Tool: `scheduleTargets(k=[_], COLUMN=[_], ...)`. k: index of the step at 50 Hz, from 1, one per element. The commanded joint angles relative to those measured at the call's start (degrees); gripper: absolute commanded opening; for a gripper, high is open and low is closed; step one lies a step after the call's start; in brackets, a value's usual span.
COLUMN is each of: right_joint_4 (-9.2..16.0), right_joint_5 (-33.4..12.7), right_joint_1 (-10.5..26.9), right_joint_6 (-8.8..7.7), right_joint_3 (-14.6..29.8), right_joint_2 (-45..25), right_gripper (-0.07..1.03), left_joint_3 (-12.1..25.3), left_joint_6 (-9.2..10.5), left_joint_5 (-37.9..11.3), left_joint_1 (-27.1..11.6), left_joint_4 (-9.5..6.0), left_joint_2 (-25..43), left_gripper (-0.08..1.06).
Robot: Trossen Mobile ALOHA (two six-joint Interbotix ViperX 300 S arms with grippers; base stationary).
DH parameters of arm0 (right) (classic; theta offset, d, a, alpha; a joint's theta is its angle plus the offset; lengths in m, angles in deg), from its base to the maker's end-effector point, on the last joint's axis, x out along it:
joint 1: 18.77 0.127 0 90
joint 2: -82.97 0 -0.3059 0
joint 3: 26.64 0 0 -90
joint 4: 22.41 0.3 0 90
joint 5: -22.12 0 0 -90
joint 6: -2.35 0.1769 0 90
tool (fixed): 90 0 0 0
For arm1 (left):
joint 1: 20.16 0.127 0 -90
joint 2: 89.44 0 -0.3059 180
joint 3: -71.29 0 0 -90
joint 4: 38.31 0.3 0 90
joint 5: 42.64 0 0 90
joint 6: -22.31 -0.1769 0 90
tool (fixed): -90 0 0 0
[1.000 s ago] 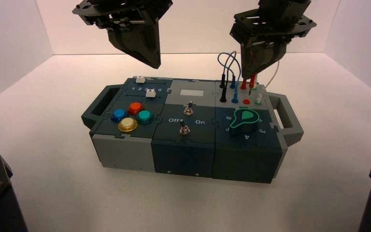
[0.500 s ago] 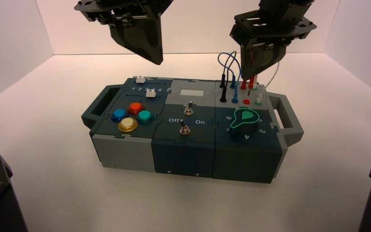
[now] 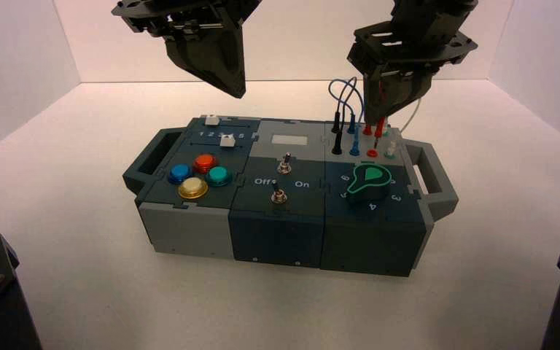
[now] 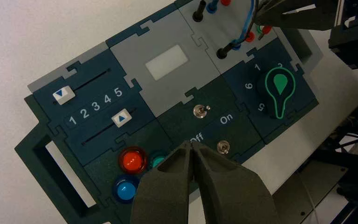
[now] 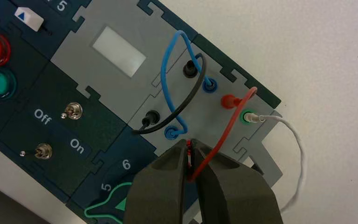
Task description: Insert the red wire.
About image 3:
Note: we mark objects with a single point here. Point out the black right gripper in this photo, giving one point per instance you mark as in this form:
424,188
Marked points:
405,43

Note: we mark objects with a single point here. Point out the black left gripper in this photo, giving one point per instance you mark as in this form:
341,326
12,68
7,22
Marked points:
188,12

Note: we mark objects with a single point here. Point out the white slider knob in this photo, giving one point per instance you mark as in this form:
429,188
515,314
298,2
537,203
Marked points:
211,119
227,140

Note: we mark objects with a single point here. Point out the green rotary knob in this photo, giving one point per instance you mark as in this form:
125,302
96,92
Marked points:
369,183

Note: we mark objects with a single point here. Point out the red round push button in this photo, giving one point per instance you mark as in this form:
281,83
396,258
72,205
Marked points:
205,163

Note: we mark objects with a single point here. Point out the teal round push button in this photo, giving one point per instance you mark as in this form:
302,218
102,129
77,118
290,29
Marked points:
218,176

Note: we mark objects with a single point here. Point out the blue round push button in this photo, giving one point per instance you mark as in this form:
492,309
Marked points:
180,173

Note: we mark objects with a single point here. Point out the yellow round push button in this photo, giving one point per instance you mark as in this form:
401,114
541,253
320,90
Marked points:
193,187

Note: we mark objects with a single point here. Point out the dark green grey task box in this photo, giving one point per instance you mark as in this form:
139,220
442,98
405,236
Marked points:
280,236

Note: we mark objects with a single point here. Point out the metal toggle switch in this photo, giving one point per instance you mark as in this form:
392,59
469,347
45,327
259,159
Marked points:
285,165
277,194

